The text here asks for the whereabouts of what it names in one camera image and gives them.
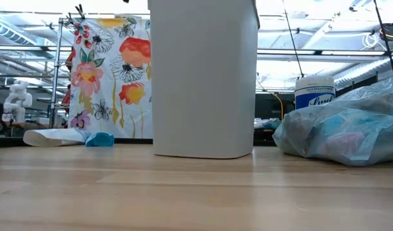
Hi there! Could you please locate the black diagonal pole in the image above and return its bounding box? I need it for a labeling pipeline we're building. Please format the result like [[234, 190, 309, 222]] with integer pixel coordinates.
[[372, 0, 393, 78]]

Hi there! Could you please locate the small blue folded bag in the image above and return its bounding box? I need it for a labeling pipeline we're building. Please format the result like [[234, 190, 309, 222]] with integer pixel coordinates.
[[85, 132, 115, 148]]

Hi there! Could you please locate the teal white cloth pile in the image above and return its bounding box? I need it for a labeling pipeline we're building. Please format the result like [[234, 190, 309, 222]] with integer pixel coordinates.
[[253, 117, 283, 130]]

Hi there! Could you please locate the floral print cloth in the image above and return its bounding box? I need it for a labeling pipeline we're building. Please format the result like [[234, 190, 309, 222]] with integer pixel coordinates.
[[67, 16, 154, 139]]

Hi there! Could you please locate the thin black hanging cable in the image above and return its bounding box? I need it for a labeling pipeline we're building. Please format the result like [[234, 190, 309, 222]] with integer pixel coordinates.
[[283, 0, 305, 79]]

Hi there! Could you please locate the black monitor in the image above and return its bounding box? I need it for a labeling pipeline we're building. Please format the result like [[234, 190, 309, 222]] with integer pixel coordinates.
[[253, 92, 296, 142]]

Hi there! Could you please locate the white coiled cable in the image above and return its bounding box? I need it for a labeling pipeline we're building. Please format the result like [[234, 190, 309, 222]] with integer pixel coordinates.
[[362, 31, 381, 49]]

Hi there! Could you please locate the white plastic trash bin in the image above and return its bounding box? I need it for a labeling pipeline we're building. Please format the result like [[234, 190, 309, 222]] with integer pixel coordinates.
[[147, 0, 261, 160]]

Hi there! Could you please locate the metal wire rack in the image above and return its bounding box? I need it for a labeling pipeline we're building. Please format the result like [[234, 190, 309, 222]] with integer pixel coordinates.
[[47, 17, 75, 129]]

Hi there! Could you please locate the yellow Lysol wipes canister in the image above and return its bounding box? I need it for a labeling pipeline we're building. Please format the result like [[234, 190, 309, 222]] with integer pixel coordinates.
[[294, 75, 337, 110]]

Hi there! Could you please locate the white plastic object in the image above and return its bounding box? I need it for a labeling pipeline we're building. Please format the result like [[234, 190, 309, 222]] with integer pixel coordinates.
[[1, 80, 33, 123]]

